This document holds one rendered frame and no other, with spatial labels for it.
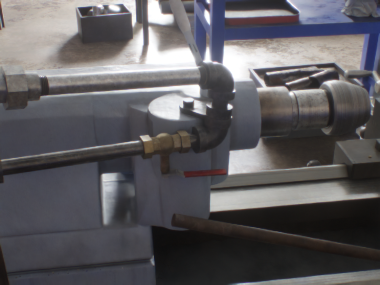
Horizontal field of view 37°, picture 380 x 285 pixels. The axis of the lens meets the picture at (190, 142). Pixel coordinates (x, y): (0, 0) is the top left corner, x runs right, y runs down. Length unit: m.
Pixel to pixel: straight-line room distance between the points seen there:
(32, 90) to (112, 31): 4.02
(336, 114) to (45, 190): 0.45
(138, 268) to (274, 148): 2.27
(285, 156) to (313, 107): 2.09
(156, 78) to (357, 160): 0.68
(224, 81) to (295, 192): 0.53
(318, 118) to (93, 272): 0.41
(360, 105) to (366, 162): 0.34
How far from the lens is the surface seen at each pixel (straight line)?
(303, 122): 0.91
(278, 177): 1.21
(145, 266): 0.84
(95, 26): 4.59
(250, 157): 2.95
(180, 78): 0.67
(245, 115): 0.85
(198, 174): 0.74
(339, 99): 0.91
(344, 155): 1.27
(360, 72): 1.30
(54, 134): 0.81
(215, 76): 0.69
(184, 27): 0.80
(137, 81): 0.65
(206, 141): 0.72
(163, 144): 0.70
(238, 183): 1.19
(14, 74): 0.60
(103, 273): 0.84
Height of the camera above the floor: 1.49
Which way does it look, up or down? 29 degrees down
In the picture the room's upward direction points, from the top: straight up
